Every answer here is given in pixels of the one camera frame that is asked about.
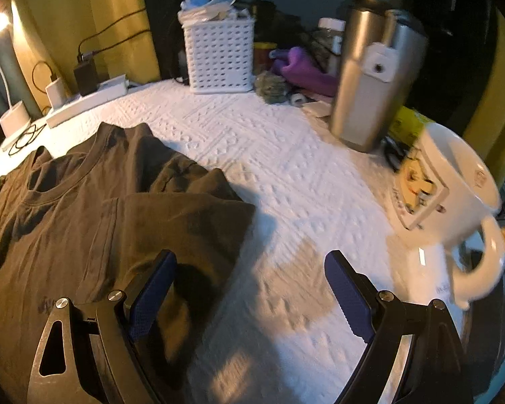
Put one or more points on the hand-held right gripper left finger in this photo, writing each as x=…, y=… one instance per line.
x=153, y=294

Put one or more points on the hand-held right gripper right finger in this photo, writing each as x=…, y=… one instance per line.
x=347, y=294

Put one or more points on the dark brown t-shirt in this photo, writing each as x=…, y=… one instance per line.
x=67, y=219

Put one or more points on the white quilted bed cover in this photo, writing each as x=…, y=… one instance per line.
x=277, y=155

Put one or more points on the white printed mug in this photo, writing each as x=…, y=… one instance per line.
x=454, y=176

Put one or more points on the yellow packet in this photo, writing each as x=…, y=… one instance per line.
x=408, y=124

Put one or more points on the white paper card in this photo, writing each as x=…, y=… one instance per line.
x=319, y=108

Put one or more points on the small white tape roll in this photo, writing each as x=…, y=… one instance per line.
x=297, y=99

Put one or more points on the stainless steel tumbler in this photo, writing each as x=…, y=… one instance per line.
x=353, y=92
x=410, y=50

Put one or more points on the white power strip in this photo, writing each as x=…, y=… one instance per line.
x=88, y=101

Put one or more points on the grey-green fuzzy cloth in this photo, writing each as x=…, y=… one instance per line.
x=271, y=88

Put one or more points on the white desk lamp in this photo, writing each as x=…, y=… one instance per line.
x=14, y=120

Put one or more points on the white charger block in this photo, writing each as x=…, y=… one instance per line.
x=55, y=92

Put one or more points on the black charger block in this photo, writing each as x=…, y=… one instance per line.
x=86, y=78

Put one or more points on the purple cloth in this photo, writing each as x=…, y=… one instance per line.
x=303, y=69

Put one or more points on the white perforated plastic basket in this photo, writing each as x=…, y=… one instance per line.
x=219, y=54

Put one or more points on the red jar with yellow lid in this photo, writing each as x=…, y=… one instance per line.
x=264, y=57

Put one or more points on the jar with white lid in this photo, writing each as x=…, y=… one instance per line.
x=331, y=29

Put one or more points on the blue packet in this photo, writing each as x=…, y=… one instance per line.
x=195, y=0

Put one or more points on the yellow curtain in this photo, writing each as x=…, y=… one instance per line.
x=88, y=0

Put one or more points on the black metal post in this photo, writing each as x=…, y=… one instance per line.
x=164, y=42

